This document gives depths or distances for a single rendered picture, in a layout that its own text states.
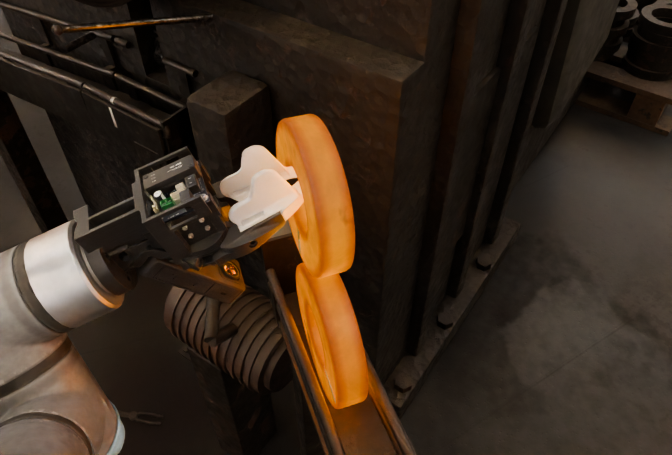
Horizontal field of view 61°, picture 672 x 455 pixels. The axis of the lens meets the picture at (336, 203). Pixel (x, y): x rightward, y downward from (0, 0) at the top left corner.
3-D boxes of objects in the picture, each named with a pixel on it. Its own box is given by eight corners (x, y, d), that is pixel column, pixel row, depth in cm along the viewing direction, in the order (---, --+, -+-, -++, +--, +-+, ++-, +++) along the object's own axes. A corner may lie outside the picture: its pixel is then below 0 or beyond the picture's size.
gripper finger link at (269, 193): (315, 157, 48) (216, 203, 48) (334, 201, 52) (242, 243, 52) (304, 135, 50) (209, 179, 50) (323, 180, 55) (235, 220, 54)
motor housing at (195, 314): (244, 399, 131) (208, 245, 94) (321, 454, 122) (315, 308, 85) (204, 445, 124) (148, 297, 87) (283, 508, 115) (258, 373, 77)
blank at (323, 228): (301, 86, 57) (269, 92, 56) (357, 171, 45) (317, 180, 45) (308, 206, 67) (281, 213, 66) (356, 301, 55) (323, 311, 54)
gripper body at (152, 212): (209, 195, 46) (71, 259, 45) (248, 254, 52) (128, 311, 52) (193, 140, 51) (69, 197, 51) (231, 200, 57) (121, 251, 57)
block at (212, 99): (250, 182, 101) (233, 63, 85) (285, 200, 98) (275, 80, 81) (208, 217, 95) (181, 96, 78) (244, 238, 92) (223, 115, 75)
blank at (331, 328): (319, 291, 72) (293, 298, 71) (327, 232, 59) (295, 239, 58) (359, 413, 65) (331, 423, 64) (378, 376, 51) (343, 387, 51)
